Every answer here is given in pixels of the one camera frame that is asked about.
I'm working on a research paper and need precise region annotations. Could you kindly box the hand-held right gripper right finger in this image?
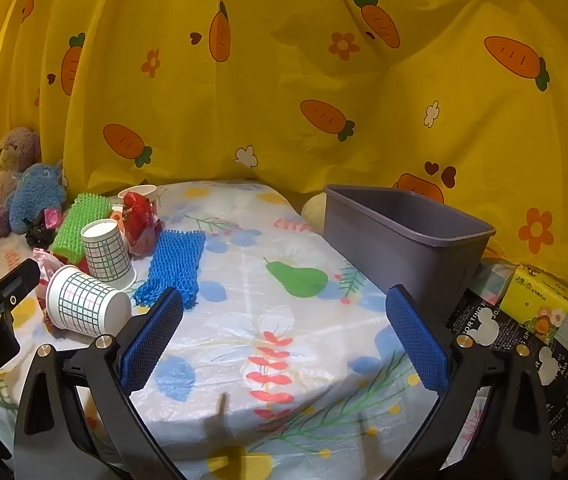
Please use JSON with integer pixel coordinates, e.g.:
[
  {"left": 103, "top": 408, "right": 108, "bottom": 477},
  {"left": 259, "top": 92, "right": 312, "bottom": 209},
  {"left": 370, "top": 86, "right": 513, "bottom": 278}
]
[{"left": 379, "top": 285, "right": 552, "bottom": 480}]

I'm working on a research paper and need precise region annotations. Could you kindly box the white plastic bag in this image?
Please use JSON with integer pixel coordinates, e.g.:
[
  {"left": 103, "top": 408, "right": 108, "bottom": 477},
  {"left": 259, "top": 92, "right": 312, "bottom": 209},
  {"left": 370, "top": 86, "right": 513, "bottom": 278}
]
[{"left": 446, "top": 402, "right": 487, "bottom": 463}]

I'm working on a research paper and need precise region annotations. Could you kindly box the blue plush monster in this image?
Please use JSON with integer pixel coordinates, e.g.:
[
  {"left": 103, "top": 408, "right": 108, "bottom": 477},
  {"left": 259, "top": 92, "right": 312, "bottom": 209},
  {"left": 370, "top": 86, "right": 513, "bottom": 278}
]
[{"left": 8, "top": 160, "right": 70, "bottom": 236}]

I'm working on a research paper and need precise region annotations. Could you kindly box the red shiny wrapper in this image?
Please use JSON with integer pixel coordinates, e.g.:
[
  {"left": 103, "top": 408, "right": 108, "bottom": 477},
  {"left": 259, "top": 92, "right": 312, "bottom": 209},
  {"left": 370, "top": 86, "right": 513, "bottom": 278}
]
[{"left": 123, "top": 192, "right": 162, "bottom": 261}]

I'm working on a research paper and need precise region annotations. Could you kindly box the yellow tissue pack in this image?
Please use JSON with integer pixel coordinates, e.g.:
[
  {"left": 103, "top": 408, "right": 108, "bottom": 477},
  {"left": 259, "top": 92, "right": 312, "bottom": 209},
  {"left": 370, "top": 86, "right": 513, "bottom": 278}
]
[{"left": 498, "top": 262, "right": 568, "bottom": 346}]

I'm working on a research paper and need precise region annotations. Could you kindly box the grid pattern paper cup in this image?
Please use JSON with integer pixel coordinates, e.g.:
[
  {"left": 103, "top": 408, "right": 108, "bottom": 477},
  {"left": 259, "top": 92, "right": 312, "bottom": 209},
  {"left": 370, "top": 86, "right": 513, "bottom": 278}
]
[
  {"left": 44, "top": 265, "right": 133, "bottom": 338},
  {"left": 80, "top": 218, "right": 137, "bottom": 291}
]

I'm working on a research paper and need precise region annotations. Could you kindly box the green spiky rubber mat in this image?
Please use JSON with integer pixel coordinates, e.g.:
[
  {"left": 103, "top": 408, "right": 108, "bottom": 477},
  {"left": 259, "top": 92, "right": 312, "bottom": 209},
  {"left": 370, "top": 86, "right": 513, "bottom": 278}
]
[{"left": 50, "top": 192, "right": 114, "bottom": 266}]

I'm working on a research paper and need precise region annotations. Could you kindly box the black fabric piece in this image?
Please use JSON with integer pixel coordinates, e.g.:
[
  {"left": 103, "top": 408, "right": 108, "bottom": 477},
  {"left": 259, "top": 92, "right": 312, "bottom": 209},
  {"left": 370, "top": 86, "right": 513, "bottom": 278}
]
[{"left": 25, "top": 225, "right": 57, "bottom": 248}]

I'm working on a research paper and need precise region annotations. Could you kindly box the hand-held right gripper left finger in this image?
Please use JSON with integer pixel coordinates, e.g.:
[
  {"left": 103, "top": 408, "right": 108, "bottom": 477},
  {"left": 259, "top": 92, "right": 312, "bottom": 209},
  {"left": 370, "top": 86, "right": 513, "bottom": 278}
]
[{"left": 14, "top": 287, "right": 187, "bottom": 480}]

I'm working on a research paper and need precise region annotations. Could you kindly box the purple teddy bear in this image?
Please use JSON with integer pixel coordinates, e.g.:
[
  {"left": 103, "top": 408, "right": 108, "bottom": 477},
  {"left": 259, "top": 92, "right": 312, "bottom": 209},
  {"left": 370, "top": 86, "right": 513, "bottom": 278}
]
[{"left": 0, "top": 127, "right": 42, "bottom": 246}]

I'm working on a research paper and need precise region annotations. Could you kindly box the white cup red print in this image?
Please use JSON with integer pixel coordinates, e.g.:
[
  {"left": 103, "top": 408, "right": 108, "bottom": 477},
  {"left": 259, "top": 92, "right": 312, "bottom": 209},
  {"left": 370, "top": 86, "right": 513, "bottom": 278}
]
[{"left": 117, "top": 184, "right": 159, "bottom": 216}]

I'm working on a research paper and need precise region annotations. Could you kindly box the cream plush ball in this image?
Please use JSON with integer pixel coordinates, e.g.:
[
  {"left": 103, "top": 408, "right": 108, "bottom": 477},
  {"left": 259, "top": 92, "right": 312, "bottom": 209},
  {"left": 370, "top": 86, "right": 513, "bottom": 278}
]
[{"left": 301, "top": 194, "right": 327, "bottom": 233}]

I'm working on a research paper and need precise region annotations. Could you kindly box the blue mesh cloth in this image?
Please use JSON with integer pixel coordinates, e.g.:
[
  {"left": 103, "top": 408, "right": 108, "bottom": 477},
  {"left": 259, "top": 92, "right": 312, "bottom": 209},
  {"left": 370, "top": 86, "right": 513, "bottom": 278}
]
[{"left": 133, "top": 229, "right": 207, "bottom": 311}]

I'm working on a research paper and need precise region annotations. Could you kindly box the floral plastic tablecloth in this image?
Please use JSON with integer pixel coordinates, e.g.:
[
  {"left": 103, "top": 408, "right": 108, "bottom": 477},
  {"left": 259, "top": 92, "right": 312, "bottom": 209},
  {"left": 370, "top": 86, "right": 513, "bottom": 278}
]
[{"left": 0, "top": 180, "right": 444, "bottom": 480}]

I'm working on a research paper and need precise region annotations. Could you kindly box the pastel tissue pack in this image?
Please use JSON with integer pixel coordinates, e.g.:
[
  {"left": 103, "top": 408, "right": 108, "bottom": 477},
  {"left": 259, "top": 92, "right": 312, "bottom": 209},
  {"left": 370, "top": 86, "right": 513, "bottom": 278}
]
[{"left": 466, "top": 259, "right": 517, "bottom": 306}]

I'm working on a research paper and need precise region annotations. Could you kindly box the black printed cloth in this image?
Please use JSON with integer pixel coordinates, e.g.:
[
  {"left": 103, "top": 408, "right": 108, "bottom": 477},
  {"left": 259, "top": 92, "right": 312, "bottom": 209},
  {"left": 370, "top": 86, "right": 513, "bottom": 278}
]
[{"left": 446, "top": 287, "right": 568, "bottom": 473}]

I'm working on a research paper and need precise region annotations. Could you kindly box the white cup orange print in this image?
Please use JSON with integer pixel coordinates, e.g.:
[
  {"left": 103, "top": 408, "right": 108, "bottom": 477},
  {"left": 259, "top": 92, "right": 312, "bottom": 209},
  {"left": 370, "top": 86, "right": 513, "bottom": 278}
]
[{"left": 109, "top": 203, "right": 127, "bottom": 241}]

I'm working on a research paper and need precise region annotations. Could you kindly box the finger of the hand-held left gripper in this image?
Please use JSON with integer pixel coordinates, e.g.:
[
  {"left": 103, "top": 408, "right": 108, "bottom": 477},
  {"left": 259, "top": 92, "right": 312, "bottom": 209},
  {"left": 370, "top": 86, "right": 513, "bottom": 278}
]
[{"left": 0, "top": 258, "right": 41, "bottom": 331}]

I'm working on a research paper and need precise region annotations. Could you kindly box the grey plastic bin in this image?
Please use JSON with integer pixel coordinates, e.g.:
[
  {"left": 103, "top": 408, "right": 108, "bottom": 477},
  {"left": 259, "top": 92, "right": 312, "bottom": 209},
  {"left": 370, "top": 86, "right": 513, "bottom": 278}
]
[{"left": 323, "top": 184, "right": 497, "bottom": 321}]

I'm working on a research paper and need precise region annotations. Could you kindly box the pink patterned wrapper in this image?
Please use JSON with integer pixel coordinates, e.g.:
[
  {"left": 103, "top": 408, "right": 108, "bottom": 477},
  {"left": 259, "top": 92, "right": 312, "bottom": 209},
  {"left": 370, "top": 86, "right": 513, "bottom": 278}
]
[{"left": 31, "top": 247, "right": 82, "bottom": 321}]

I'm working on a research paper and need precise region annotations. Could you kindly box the yellow carrot print curtain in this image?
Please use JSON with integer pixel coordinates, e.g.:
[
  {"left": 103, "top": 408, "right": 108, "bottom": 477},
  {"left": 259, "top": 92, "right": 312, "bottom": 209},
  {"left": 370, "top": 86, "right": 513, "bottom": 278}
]
[{"left": 0, "top": 0, "right": 568, "bottom": 291}]

